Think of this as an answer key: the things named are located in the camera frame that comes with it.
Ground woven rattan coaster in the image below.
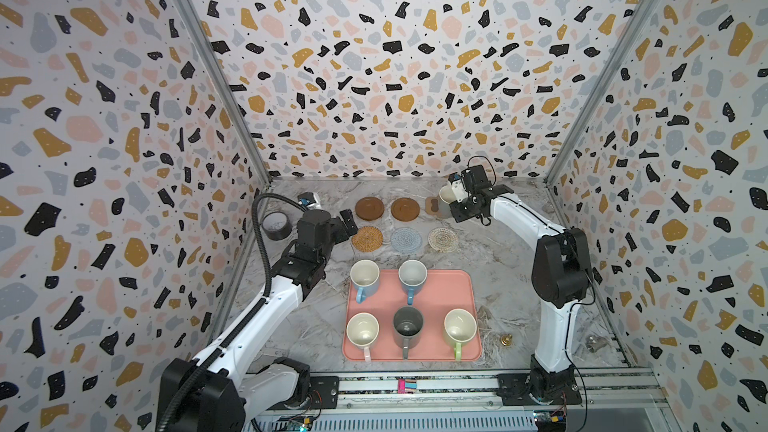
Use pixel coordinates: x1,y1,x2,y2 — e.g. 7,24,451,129
351,226,384,253

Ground brown wooden coaster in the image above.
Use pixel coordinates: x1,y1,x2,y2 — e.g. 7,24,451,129
391,197,421,222
355,196,385,222

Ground white mug grey handle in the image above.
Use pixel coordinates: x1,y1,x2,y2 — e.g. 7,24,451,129
438,185,456,219

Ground paw print wooden coaster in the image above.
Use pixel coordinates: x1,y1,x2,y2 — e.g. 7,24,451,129
425,196,441,218

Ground beige patterned round coaster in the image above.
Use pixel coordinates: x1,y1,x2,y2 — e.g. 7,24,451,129
428,227,459,253

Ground light blue mug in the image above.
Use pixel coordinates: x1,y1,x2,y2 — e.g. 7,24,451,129
398,260,428,306

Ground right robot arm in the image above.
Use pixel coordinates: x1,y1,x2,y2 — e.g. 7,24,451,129
448,165,593,404

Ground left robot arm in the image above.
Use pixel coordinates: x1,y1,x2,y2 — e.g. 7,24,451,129
155,209,358,431

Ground light blue round coaster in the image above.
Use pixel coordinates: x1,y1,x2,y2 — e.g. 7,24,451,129
390,227,422,255

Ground black tape roll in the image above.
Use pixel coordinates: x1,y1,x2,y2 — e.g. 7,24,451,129
261,211,293,242

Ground pink silicone tray mat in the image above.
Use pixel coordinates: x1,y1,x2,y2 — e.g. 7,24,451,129
342,270,483,363

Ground dark grey mug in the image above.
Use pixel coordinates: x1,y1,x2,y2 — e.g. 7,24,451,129
392,306,424,360

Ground small brass bell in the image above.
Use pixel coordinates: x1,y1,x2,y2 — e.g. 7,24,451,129
500,334,513,347

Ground small silver bell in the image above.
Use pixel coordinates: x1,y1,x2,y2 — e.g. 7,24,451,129
585,335,610,353

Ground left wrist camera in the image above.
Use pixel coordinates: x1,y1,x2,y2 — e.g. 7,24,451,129
298,192,322,211

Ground white mug blue handle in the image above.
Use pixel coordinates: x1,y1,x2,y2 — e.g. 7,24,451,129
350,260,380,304

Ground white mug pink handle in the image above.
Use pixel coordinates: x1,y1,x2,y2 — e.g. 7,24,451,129
346,312,380,363

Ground white mug green handle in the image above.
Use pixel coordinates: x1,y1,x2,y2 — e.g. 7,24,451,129
443,308,477,362

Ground aluminium front rail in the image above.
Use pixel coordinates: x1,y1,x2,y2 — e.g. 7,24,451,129
158,368,667,432

